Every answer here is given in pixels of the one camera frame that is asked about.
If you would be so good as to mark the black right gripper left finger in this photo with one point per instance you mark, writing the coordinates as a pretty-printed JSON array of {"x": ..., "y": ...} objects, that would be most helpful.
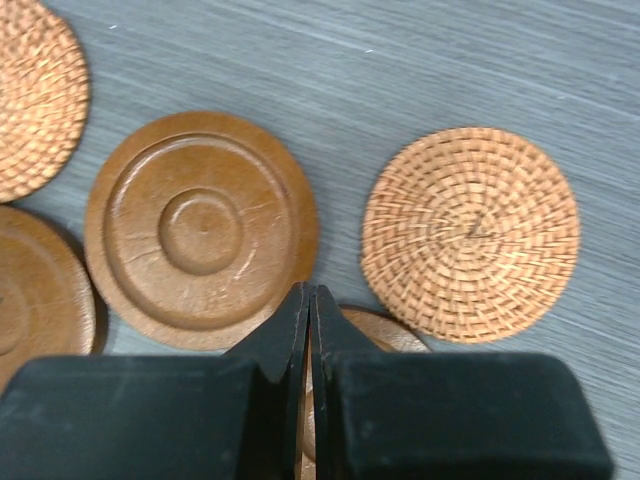
[{"x": 229, "y": 416}]

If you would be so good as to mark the brown wooden coaster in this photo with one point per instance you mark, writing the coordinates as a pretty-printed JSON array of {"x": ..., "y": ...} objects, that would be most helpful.
[
  {"x": 387, "y": 334},
  {"x": 49, "y": 305},
  {"x": 197, "y": 226}
]

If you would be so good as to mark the woven rattan coaster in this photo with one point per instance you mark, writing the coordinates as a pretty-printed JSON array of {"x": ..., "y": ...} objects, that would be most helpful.
[
  {"x": 45, "y": 96},
  {"x": 470, "y": 234}
]

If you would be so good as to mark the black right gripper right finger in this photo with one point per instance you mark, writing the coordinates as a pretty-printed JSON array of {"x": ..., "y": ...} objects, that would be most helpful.
[{"x": 393, "y": 415}]

